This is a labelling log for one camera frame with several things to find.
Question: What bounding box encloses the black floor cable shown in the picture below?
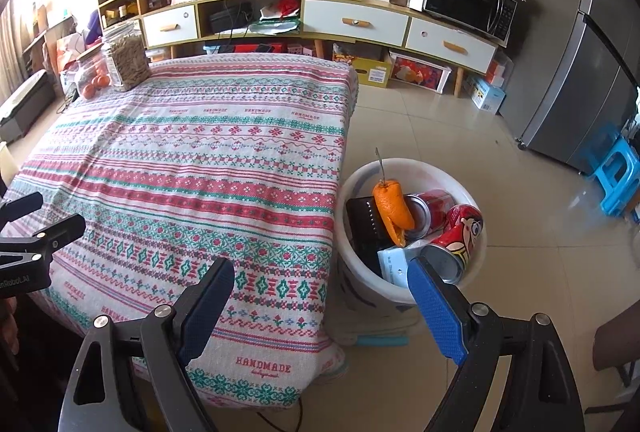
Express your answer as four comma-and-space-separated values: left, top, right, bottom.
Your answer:
260, 399, 304, 432

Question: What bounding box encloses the red flat box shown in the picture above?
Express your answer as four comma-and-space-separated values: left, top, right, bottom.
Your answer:
232, 43, 286, 54

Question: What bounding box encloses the patterned tablecloth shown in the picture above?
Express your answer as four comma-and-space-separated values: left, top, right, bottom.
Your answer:
2, 53, 360, 408

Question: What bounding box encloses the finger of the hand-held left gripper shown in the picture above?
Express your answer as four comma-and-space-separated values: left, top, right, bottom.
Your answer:
0, 191, 45, 225
0, 213, 87, 263

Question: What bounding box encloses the black plastic tray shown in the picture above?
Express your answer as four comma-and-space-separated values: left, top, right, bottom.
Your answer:
345, 196, 401, 280

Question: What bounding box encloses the bag of orange fruit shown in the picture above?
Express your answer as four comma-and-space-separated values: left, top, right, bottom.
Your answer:
75, 45, 113, 100

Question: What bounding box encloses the orange pepper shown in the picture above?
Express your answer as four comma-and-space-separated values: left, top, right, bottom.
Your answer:
372, 179, 417, 248

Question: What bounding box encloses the white cabinet drawer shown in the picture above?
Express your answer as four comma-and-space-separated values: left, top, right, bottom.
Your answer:
302, 0, 411, 44
406, 18, 496, 68
142, 4, 198, 47

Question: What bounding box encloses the glass biscuit jar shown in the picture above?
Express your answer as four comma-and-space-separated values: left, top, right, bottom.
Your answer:
102, 22, 152, 92

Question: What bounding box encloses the black microwave oven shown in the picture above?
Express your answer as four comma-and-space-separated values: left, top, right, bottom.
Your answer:
410, 0, 518, 46

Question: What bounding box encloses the white crate with red print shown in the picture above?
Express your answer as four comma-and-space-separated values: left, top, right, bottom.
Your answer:
390, 51, 453, 93

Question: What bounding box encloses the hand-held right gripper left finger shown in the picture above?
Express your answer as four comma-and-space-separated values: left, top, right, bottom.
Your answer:
62, 257, 236, 432

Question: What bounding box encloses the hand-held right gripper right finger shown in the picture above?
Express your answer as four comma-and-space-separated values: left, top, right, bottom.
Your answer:
406, 256, 586, 432

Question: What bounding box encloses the black box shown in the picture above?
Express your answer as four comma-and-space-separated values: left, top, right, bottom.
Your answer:
209, 5, 253, 33

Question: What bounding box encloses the light blue flat board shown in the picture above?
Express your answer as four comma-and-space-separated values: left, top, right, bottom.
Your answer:
357, 336, 408, 348

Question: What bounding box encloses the blue plastic stool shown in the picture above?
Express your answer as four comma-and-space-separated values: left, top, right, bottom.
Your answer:
582, 122, 621, 175
597, 137, 640, 215

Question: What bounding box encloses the black low bench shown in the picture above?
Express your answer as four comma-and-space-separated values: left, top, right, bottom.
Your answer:
0, 70, 56, 143

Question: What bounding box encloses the grey refrigerator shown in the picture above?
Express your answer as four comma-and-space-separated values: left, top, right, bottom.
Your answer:
500, 0, 640, 175

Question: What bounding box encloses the red and green bundle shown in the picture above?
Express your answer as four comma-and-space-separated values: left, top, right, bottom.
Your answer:
250, 0, 303, 36

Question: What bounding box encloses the yellow cardboard box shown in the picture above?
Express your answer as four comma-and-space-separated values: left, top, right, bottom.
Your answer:
332, 43, 393, 88

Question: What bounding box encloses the wooden TV cabinet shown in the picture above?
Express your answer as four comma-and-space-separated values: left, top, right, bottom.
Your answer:
140, 0, 501, 96

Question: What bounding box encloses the dark brown chair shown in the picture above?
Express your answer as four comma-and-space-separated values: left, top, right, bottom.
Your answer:
592, 307, 640, 413

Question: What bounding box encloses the red cartoon drink can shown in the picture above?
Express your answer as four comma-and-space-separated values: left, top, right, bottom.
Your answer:
419, 205, 485, 285

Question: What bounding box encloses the blue and white carton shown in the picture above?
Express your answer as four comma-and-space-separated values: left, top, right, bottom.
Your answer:
467, 75, 506, 114

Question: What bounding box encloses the white plastic bucket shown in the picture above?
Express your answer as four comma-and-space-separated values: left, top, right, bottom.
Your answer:
334, 157, 488, 347

